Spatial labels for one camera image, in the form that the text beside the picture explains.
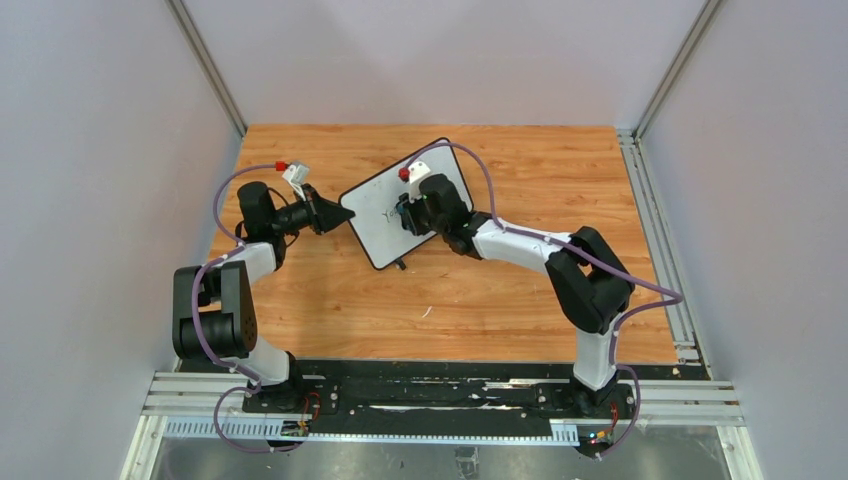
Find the white whiteboard with black frame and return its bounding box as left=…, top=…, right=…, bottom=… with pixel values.
left=339, top=137, right=474, bottom=270

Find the blue and black eraser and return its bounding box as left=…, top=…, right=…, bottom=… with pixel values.
left=395, top=193, right=424, bottom=236

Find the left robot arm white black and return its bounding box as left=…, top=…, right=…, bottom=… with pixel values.
left=172, top=181, right=355, bottom=412

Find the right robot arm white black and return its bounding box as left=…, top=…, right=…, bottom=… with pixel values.
left=396, top=168, right=635, bottom=405

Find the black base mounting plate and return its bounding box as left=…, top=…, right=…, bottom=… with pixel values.
left=157, top=360, right=707, bottom=444

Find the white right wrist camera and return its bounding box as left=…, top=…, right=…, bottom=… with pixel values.
left=406, top=161, right=432, bottom=187

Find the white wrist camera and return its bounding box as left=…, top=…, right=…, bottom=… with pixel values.
left=282, top=161, right=310, bottom=200
left=406, top=161, right=432, bottom=187

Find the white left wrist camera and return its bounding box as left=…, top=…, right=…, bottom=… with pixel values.
left=282, top=161, right=310, bottom=200

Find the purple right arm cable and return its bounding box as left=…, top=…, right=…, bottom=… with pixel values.
left=398, top=140, right=684, bottom=458

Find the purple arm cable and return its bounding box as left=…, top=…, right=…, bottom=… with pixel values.
left=398, top=140, right=684, bottom=458
left=190, top=159, right=306, bottom=456

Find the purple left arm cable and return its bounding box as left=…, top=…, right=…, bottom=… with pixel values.
left=190, top=159, right=306, bottom=456

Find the aluminium front rail frame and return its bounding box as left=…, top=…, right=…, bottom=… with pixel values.
left=121, top=360, right=764, bottom=479

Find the left aluminium corner post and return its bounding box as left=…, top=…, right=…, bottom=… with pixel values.
left=164, top=0, right=248, bottom=138

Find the aluminium corner post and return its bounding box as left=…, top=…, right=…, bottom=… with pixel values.
left=632, top=0, right=725, bottom=142
left=164, top=0, right=248, bottom=138

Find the right aluminium table rail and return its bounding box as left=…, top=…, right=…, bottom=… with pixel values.
left=616, top=129, right=711, bottom=378

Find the right aluminium corner post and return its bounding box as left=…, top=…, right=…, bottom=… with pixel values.
left=632, top=0, right=725, bottom=142

